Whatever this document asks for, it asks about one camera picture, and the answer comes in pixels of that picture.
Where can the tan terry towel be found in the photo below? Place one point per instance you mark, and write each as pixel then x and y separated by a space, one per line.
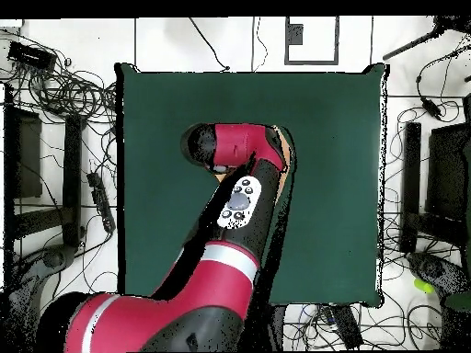
pixel 287 147

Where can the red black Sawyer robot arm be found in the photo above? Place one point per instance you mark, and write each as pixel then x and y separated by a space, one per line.
pixel 220 286

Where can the dark green table cloth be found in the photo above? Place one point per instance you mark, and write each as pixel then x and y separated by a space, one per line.
pixel 331 184

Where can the black power strip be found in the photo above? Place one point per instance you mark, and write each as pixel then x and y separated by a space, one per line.
pixel 101 202
pixel 347 327

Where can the black metal stand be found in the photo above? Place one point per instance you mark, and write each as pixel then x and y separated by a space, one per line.
pixel 411 165
pixel 71 165

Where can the dark grey stand base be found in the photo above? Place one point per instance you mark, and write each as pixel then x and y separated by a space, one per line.
pixel 55 259
pixel 430 268

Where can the small bright green object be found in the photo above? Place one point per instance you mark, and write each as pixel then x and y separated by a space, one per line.
pixel 423 285

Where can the black power adapter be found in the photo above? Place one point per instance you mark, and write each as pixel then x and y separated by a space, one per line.
pixel 431 108

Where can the black tripod leg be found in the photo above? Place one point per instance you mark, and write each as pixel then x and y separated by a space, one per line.
pixel 408 46

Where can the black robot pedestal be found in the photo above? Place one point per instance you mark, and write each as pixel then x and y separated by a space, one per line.
pixel 276 327

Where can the grey square floor frame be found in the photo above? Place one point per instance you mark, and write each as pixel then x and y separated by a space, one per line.
pixel 294 35

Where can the black network switch box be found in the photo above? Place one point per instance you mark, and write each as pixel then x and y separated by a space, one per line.
pixel 31 55

